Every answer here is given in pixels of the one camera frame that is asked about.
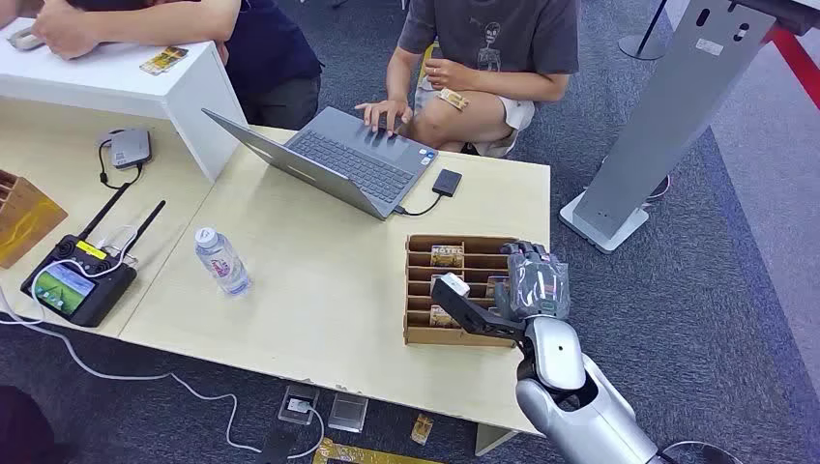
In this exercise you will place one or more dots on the person's left hand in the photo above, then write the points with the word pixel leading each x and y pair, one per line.
pixel 64 33
pixel 451 75

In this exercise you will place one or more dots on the white desk riser shelf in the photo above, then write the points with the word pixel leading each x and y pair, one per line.
pixel 115 80

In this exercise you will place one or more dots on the black external drive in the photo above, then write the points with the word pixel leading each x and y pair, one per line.
pixel 447 182

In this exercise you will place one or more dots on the wooden holder with gold tape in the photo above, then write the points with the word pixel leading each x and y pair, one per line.
pixel 25 221

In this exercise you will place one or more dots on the grey phone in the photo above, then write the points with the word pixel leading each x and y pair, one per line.
pixel 24 40

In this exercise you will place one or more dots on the white table leg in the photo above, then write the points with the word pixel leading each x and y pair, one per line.
pixel 490 440

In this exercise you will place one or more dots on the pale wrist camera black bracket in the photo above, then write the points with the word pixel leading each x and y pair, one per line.
pixel 462 309

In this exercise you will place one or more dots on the grey floor socket plate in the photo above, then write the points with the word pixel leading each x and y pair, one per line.
pixel 348 412

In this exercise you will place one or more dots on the black pole round base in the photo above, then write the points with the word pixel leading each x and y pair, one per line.
pixel 640 46

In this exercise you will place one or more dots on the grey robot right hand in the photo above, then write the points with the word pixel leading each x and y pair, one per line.
pixel 535 288

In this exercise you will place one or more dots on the grey open laptop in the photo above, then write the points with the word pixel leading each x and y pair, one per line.
pixel 359 160

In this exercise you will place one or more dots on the clear plastic water bottle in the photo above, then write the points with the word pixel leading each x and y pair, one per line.
pixel 223 264

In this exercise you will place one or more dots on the black remote controller with screen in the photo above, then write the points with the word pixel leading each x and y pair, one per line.
pixel 90 288

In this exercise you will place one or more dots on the black power adapter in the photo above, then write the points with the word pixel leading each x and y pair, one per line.
pixel 278 448

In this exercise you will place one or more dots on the gold tape frame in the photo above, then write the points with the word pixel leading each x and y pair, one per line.
pixel 359 456

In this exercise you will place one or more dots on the wooden slotted card holder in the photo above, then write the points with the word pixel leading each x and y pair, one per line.
pixel 416 336

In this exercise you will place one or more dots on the grey slanted kiosk stand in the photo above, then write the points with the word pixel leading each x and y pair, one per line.
pixel 666 115

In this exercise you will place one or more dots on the grey rounded hub box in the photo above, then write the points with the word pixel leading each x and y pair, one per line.
pixel 130 148

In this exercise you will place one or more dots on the person's right hand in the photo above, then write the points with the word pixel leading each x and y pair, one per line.
pixel 384 114

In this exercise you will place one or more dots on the person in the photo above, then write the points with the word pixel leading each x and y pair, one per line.
pixel 493 32
pixel 275 58

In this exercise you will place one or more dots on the red bar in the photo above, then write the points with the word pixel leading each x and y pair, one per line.
pixel 797 64

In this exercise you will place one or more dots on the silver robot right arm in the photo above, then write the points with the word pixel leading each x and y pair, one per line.
pixel 580 410

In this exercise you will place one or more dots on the floor socket box with plug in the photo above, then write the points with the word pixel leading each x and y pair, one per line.
pixel 298 405

